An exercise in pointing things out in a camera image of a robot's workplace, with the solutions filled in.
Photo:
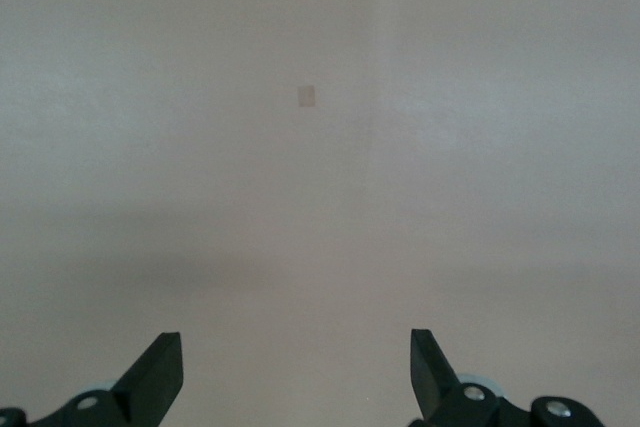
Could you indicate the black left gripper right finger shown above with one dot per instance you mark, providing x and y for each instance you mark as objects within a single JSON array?
[{"x": 435, "y": 387}]

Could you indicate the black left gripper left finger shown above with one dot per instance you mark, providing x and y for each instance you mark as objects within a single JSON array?
[{"x": 155, "y": 377}]

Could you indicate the small brown tape patch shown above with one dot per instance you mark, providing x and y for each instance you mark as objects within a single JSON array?
[{"x": 307, "y": 97}]

